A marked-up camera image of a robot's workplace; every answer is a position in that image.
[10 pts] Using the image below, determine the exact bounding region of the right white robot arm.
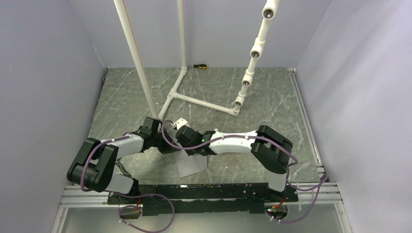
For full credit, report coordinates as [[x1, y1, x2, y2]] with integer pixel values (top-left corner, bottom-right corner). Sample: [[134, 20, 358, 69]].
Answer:
[[175, 125, 293, 201]]

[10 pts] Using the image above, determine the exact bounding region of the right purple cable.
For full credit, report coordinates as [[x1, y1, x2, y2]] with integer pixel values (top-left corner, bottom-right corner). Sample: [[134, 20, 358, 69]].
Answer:
[[161, 119, 329, 225]]

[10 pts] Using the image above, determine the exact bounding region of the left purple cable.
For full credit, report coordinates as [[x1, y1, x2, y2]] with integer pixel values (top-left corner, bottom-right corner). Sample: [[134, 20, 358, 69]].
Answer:
[[80, 133, 133, 193]]

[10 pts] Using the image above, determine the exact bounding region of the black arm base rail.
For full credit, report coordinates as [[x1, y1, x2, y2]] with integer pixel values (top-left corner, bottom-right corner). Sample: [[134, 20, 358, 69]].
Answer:
[[107, 183, 298, 216]]

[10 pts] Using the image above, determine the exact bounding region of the purple cable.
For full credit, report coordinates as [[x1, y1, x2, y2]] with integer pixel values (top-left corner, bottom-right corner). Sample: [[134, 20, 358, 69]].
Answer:
[[80, 133, 133, 193], [161, 119, 329, 225]]

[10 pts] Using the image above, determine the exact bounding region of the yellow black screwdriver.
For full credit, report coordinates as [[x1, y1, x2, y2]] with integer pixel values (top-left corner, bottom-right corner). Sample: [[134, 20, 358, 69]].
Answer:
[[193, 64, 207, 69]]

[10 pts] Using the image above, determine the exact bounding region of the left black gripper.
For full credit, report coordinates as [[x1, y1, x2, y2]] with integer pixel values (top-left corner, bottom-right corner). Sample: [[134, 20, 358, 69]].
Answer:
[[151, 128, 180, 154]]

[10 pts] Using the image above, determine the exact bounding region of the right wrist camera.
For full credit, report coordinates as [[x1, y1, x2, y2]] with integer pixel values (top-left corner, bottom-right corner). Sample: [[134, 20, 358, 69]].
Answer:
[[174, 118, 190, 130]]

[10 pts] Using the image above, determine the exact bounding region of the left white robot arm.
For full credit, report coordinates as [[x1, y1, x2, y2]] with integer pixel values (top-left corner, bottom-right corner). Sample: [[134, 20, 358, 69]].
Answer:
[[67, 117, 176, 204]]

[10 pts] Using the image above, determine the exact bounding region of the white PVC pipe frame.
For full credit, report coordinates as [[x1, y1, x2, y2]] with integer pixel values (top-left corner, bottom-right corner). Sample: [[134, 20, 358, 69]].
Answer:
[[112, 0, 281, 119]]

